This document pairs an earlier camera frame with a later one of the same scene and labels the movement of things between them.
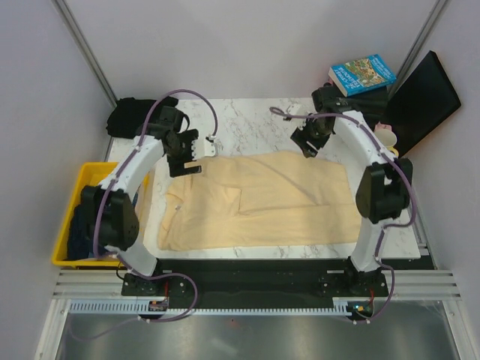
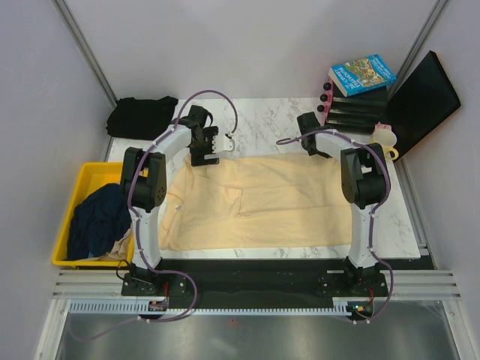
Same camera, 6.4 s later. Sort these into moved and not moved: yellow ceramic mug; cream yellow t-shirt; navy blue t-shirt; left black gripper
Moved: left black gripper
Not moved: yellow ceramic mug; cream yellow t-shirt; navy blue t-shirt
